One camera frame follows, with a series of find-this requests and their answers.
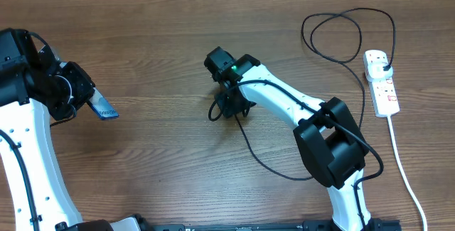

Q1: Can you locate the blue Samsung Galaxy smartphone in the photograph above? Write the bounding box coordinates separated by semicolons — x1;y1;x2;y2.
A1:
87;87;119;120

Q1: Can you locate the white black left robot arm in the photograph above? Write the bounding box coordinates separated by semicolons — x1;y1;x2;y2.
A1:
1;28;150;231

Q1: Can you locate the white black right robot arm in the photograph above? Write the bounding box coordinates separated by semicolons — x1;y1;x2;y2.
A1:
204;47;384;230

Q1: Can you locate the white charger plug adapter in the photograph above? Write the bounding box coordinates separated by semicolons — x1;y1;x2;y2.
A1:
365;63;393;82

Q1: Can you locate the white power strip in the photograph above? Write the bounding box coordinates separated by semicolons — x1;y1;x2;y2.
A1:
363;50;400;117

